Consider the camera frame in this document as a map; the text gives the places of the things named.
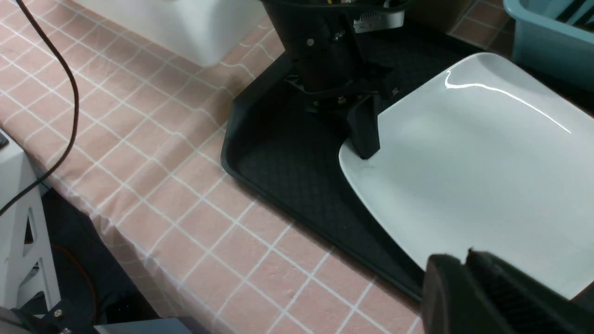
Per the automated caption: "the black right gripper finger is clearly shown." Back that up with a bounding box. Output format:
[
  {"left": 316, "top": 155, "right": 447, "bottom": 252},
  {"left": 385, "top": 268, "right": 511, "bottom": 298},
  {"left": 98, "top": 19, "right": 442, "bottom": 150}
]
[{"left": 420, "top": 250, "right": 594, "bottom": 334}]

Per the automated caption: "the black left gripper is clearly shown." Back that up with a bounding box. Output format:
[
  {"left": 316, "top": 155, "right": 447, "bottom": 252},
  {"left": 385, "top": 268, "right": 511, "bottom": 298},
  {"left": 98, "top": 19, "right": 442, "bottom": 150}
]
[{"left": 262, "top": 0, "right": 409, "bottom": 160}]

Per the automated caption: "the white square rice plate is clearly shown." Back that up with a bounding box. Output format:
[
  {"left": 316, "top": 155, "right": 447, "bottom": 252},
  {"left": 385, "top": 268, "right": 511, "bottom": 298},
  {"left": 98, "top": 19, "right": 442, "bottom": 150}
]
[{"left": 339, "top": 52, "right": 594, "bottom": 299}]

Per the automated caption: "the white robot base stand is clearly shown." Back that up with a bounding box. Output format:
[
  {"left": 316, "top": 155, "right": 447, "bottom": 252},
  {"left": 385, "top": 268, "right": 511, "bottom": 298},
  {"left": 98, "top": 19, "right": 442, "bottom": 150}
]
[{"left": 0, "top": 131, "right": 61, "bottom": 315}]

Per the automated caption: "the large white plastic bin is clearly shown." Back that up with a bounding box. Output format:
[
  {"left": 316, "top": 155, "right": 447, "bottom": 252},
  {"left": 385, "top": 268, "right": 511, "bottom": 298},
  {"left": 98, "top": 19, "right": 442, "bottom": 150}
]
[{"left": 78, "top": 0, "right": 265, "bottom": 66}]

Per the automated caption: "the blue plastic bin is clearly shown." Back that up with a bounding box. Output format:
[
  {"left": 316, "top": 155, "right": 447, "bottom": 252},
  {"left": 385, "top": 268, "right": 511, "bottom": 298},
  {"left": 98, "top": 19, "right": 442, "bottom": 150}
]
[{"left": 503, "top": 0, "right": 594, "bottom": 92}]

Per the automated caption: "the pink checkered tablecloth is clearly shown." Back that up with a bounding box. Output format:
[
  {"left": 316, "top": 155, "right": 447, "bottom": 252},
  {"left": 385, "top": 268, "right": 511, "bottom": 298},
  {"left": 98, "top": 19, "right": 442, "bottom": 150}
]
[{"left": 0, "top": 0, "right": 516, "bottom": 334}]

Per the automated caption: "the black cable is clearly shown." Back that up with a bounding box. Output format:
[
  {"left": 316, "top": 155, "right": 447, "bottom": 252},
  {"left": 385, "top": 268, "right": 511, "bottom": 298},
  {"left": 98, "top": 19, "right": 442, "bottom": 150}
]
[{"left": 0, "top": 0, "right": 80, "bottom": 216}]

